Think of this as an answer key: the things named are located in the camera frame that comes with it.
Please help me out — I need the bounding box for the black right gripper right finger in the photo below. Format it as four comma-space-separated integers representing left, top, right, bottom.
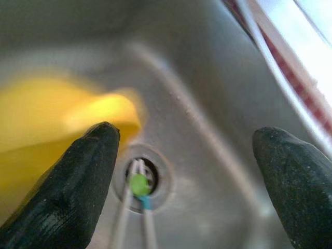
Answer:
252, 126, 332, 249

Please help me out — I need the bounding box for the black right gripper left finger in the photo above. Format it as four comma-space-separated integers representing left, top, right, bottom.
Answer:
0, 120, 121, 249

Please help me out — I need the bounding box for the white stick with green tip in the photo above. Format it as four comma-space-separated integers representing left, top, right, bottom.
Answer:
110, 158, 151, 249

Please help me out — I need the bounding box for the yellow plastic bowl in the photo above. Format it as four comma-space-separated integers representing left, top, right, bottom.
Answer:
0, 74, 148, 218

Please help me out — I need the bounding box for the white stick with blue tip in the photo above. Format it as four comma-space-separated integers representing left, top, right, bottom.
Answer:
136, 158, 158, 249

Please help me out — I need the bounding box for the steel sink basin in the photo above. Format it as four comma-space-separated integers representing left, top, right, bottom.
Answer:
0, 0, 332, 249

